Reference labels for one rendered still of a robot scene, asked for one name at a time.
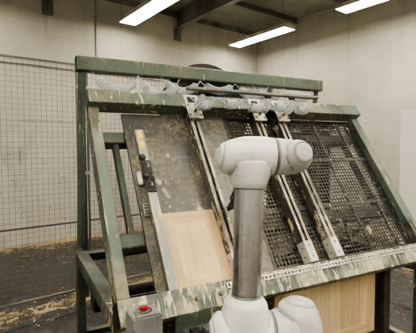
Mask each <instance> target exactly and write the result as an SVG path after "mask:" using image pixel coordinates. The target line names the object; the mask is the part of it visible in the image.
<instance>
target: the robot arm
mask: <svg viewBox="0 0 416 333"><path fill-rule="evenodd" d="M312 156H313V153H312V147H311V146H310V145H309V144H308V143H307V142H305V141H302V140H299V139H296V140H294V141H293V140H292V139H281V138H272V137H264V136H244V137H237V138H234V139H231V140H228V141H225V142H224V143H222V144H221V145H220V147H219V148H218V149H217V151H216V153H215V160H216V162H217V164H218V167H219V169H220V171H221V172H222V173H223V174H226V175H228V176H229V178H230V183H231V185H232V187H234V190H233V192H232V194H231V196H230V198H229V199H230V203H229V204H228V206H227V207H226V208H227V211H230V210H232V209H233V210H234V225H233V233H234V237H233V260H232V292H231V293H230V294H229V295H228V296H227V297H226V298H225V300H224V303H223V307H222V310H221V311H217V312H216V313H215V314H214V315H213V316H212V317H211V320H210V321H209V333H323V326H322V319H321V317H320V314H319V311H318V309H317V308H316V306H315V304H314V302H313V301H312V300H310V299H309V298H306V297H302V296H298V295H290V296H288V297H285V298H284V299H282V300H281V301H280V302H279V304H278V307H277V308H275V309H272V310H270V311H269V309H268V306H267V301H266V300H265V299H264V298H263V296H262V295H261V259H262V236H263V191H264V188H265V187H266V186H267V184H268V181H269V178H270V176H271V175H291V174H298V173H300V172H302V171H304V170H306V169H307V168H308V167H309V166H310V164H311V162H312Z"/></svg>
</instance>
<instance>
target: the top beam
mask: <svg viewBox="0 0 416 333"><path fill-rule="evenodd" d="M216 98H217V99H216ZM218 98H219V99H221V100H222V101H223V102H224V101H225V100H226V99H229V100H234V99H235V100H237V101H238V102H240V101H241V100H242V99H243V101H242V102H240V103H238V108H237V109H234V110H233V109H232V110H229V109H226V108H224V106H223V102H221V101H220V100H219V99H218ZM215 99H216V100H215ZM205 100H210V101H211V102H213V101H214V100H215V101H214V102H213V103H212V105H213V107H212V108H211V109H210V110H206V111H203V110H202V114H203V116H211V117H229V118H250V116H251V115H252V112H250V111H248V105H247V104H246V103H245V101H246V102H248V101H247V99H245V98H225V97H215V96H205ZM244 100H245V101H244ZM85 104H86V110H87V112H88V107H89V106H96V107H98V108H99V112H106V113H124V114H159V115H177V116H185V115H186V114H187V113H188V111H187V108H186V105H185V102H184V98H183V96H182V94H165V93H155V92H135V91H115V90H105V89H87V91H86V95H85ZM311 104H312V105H311ZM269 105H270V108H269V110H268V112H267V113H266V114H265V116H266V118H267V119H273V118H274V117H275V116H276V113H275V111H273V109H272V105H271V104H269ZM310 105H311V106H310ZM294 106H295V107H296V106H307V107H309V106H310V107H309V113H307V114H306V115H298V114H295V113H294V109H293V111H292V112H291V113H290V114H289V115H288V117H289V119H290V120H316V121H334V122H347V121H348V120H349V119H351V118H358V117H359V116H360V115H361V114H360V112H359V110H358V109H357V107H356V106H346V105H336V104H316V103H305V102H294Z"/></svg>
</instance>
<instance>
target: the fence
mask: <svg viewBox="0 0 416 333"><path fill-rule="evenodd" d="M137 131H141V132H142V135H143V138H138V137H137ZM133 136H134V140H135V145H136V149H137V154H138V158H139V155H140V154H144V155H145V156H146V159H145V160H149V154H148V151H147V146H146V142H145V137H144V133H143V130H140V129H135V131H134V132H133ZM139 141H144V144H145V148H140V146H139ZM139 164H140V167H141V173H142V176H143V175H144V171H143V165H142V161H141V160H139ZM143 182H144V187H145V192H146V196H147V201H148V204H150V207H151V213H152V216H151V221H152V224H153V230H154V234H155V239H156V245H157V248H158V255H159V258H160V264H161V268H162V273H163V277H164V282H165V286H166V291H171V290H175V289H179V287H178V282H177V279H176V273H175V270H174V265H173V261H172V256H171V253H170V247H169V243H168V239H167V235H166V229H165V226H164V221H163V218H162V212H161V209H160V204H159V200H158V195H157V192H148V190H147V183H146V180H144V179H143Z"/></svg>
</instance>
